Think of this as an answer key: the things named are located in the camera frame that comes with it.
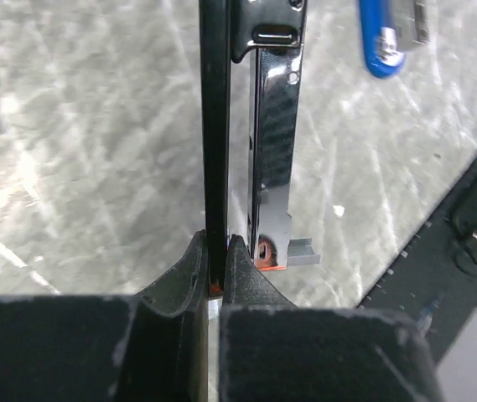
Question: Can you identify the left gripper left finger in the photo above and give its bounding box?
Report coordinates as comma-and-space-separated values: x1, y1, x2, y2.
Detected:
0, 231, 209, 401

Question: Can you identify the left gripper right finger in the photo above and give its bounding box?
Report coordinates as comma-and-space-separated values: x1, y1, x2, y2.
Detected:
220, 235, 443, 401

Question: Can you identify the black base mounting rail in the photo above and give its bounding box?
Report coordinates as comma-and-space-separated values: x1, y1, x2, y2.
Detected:
359, 158, 477, 362

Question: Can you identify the black stapler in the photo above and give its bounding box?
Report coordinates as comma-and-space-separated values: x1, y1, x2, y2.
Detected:
199, 1, 307, 296

